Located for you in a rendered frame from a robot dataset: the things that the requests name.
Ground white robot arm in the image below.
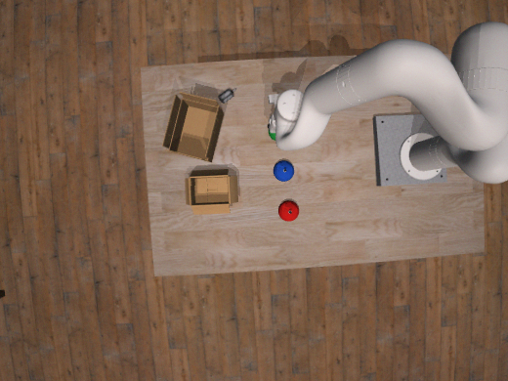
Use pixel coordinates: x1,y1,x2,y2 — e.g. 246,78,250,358
268,21,508,184

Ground red dome bell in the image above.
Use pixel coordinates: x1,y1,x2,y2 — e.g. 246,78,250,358
278,200,299,221

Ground blue bell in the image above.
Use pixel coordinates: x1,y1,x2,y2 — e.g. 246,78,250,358
274,160,294,182

